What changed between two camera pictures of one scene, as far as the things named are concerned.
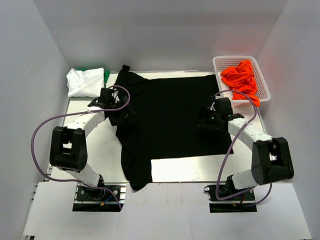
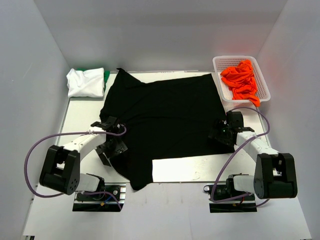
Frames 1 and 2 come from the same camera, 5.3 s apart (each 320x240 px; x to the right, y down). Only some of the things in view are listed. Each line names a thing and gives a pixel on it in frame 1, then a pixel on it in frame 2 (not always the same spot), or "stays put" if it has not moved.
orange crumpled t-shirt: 240,78 stays put
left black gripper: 125,113 → 120,148
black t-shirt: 165,125 stays put
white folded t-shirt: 88,84 stays put
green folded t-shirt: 106,74 stays put
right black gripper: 206,112 → 219,125
